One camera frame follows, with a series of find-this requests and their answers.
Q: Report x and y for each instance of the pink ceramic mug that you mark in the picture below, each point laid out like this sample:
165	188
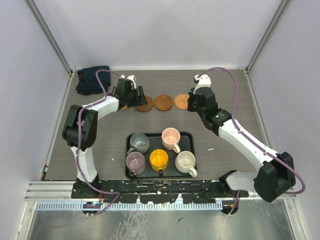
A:
170	139

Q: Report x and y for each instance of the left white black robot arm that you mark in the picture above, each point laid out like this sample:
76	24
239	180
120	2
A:
81	125

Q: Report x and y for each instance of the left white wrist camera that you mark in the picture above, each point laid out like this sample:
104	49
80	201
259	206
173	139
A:
132	79

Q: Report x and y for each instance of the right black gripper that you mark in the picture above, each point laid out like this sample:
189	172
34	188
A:
192	96

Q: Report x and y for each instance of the yellow ceramic mug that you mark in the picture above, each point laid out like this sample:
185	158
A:
159	161

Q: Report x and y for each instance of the brown wooden saucer coaster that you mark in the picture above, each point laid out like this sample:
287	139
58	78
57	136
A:
147	107
163	102

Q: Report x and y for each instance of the woven rattan coaster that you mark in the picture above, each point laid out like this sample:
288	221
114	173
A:
124	107
181	101

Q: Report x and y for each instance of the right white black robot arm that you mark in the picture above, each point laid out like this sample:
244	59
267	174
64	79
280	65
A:
273	176

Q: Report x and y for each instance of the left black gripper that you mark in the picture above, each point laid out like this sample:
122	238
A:
139	98

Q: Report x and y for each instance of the white slotted cable duct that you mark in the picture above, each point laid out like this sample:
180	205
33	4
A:
90	206

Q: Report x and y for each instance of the dark blue folded cloth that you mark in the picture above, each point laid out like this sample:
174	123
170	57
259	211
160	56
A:
88	83

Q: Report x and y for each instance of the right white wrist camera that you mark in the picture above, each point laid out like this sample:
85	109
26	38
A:
203	81

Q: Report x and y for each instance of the black serving tray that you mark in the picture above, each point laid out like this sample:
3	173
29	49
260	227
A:
169	173

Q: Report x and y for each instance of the lilac ceramic mug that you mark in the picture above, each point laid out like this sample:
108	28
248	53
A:
136	164

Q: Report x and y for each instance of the aluminium frame rail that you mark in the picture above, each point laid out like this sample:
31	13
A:
57	190

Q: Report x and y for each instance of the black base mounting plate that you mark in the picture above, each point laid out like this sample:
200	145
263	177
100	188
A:
155	191

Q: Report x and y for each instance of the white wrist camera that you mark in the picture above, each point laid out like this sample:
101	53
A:
203	81
132	79

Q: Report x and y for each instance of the grey ceramic mug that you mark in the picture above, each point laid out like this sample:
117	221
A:
139	142

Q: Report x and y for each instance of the cream ceramic mug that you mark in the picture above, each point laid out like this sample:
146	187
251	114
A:
185	162

